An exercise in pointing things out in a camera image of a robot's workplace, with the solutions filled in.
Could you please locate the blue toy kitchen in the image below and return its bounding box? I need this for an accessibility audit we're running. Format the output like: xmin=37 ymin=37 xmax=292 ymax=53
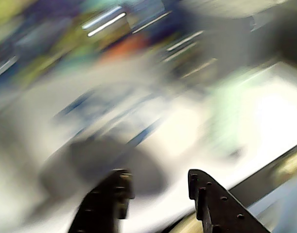
xmin=0 ymin=0 xmax=297 ymax=233

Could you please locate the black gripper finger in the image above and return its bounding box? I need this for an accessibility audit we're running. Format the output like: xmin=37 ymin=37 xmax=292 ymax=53
xmin=68 ymin=168 xmax=136 ymax=233
xmin=188 ymin=169 xmax=272 ymax=233

